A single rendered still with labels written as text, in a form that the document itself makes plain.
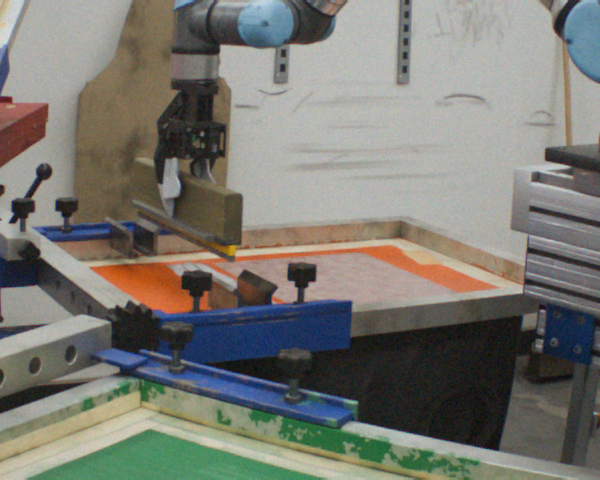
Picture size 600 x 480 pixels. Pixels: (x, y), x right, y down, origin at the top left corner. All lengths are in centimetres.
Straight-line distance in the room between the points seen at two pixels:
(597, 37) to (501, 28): 329
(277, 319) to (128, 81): 234
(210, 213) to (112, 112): 217
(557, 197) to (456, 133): 299
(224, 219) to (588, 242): 53
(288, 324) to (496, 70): 313
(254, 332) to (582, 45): 61
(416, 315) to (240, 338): 29
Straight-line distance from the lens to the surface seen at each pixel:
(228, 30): 194
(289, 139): 444
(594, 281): 180
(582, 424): 249
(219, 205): 192
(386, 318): 194
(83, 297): 177
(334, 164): 454
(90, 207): 412
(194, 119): 198
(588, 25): 160
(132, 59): 410
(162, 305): 203
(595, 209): 178
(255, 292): 191
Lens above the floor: 149
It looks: 12 degrees down
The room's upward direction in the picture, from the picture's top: 3 degrees clockwise
